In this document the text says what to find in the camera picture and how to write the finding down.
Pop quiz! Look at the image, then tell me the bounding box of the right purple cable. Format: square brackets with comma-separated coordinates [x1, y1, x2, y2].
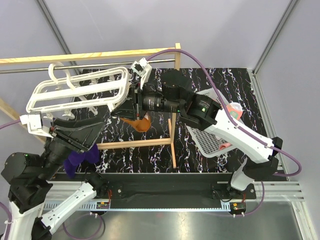
[147, 49, 302, 177]

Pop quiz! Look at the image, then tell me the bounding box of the orange sock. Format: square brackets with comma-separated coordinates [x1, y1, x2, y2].
[120, 113, 151, 133]

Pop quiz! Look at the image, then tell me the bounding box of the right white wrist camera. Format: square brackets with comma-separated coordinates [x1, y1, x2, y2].
[130, 57, 152, 86]

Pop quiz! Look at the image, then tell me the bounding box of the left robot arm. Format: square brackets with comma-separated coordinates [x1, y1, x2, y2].
[0, 117, 108, 240]

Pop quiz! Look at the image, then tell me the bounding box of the wooden clothes rack frame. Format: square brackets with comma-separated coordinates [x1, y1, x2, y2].
[0, 42, 182, 170]

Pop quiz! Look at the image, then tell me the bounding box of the black marbled mat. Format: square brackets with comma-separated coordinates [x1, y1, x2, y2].
[76, 68, 266, 173]

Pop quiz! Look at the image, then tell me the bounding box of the purple sock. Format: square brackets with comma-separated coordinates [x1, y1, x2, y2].
[63, 144, 100, 179]

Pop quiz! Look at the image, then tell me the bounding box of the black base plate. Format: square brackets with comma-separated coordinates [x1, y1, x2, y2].
[53, 172, 257, 210]

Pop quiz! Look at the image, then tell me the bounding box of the white plastic basket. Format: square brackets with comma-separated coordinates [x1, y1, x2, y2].
[186, 90, 243, 158]

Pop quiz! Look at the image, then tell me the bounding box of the pink patterned sock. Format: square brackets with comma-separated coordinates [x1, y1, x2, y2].
[226, 102, 243, 121]
[219, 142, 232, 151]

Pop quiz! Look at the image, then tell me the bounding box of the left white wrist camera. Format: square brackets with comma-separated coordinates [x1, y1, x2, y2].
[19, 112, 52, 138]

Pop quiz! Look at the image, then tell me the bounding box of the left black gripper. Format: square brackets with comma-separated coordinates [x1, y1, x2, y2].
[38, 116, 107, 179]

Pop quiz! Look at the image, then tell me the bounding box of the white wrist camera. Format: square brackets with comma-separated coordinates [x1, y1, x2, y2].
[19, 112, 52, 138]
[130, 57, 152, 86]

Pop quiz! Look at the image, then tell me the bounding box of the metal rack rod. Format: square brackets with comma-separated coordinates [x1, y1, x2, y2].
[0, 58, 176, 74]

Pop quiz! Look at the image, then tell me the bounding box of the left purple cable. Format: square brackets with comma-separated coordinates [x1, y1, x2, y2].
[0, 118, 23, 131]

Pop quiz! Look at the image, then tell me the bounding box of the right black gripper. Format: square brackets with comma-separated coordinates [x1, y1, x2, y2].
[110, 80, 182, 122]

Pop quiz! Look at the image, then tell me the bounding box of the white plastic clip hanger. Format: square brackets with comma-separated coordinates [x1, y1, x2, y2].
[25, 62, 132, 115]

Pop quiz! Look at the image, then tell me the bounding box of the purple cable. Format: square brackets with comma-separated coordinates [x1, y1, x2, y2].
[147, 49, 302, 177]
[0, 118, 23, 131]

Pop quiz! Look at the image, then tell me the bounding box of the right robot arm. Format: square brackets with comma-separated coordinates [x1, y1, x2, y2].
[111, 69, 283, 199]

